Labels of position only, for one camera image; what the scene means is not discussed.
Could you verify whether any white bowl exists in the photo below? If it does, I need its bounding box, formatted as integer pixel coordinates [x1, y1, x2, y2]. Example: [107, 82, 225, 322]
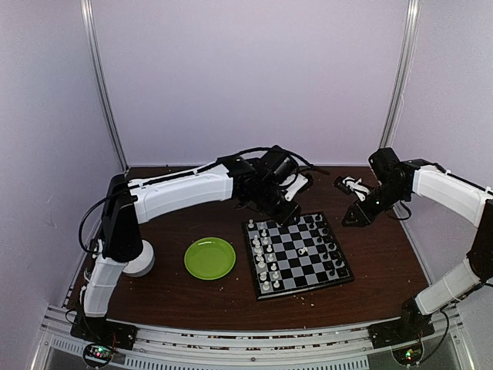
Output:
[123, 239, 155, 278]

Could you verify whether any black braided cable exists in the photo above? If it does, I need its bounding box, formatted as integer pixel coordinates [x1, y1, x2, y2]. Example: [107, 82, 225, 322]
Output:
[192, 145, 330, 178]

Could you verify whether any lime green plate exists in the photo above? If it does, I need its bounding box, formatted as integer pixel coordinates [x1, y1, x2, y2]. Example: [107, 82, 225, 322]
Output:
[183, 237, 236, 281]

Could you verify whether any aluminium corner post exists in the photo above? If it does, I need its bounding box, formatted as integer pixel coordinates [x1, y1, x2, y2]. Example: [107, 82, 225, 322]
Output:
[80, 0, 129, 172]
[379, 0, 421, 148]

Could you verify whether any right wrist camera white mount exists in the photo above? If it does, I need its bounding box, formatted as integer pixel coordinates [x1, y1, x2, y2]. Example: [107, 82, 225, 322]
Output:
[334, 177, 373, 201]

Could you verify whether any black and white chessboard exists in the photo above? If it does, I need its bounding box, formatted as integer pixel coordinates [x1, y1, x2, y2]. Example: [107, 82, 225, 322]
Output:
[242, 212, 354, 301]

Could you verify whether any right aluminium corner post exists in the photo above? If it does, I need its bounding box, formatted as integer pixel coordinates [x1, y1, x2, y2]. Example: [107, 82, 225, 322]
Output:
[379, 0, 421, 148]

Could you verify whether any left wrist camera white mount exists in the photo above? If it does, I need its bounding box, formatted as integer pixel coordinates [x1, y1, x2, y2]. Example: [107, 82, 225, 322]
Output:
[280, 173, 313, 202]

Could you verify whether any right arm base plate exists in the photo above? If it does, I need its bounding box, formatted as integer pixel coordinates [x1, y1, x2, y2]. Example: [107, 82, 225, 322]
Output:
[367, 319, 434, 349]

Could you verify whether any aluminium front rail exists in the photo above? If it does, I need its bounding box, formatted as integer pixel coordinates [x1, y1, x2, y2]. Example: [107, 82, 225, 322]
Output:
[30, 302, 475, 370]

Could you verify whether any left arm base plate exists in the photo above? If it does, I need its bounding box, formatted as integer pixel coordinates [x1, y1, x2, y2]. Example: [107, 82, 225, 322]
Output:
[70, 314, 138, 350]

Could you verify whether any left aluminium corner post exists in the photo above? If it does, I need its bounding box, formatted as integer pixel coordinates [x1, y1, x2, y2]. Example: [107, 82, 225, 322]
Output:
[80, 0, 129, 172]

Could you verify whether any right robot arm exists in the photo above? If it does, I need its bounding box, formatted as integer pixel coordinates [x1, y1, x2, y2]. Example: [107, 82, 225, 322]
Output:
[334, 147, 492, 341]

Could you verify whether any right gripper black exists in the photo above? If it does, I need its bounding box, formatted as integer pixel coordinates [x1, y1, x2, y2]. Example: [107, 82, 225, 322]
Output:
[342, 180, 408, 227]

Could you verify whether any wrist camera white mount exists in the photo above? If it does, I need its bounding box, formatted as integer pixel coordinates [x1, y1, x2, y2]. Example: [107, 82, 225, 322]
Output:
[334, 177, 373, 201]
[280, 173, 313, 202]

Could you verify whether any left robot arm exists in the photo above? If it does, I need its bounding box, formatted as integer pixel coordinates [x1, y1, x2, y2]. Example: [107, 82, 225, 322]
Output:
[79, 145, 311, 342]

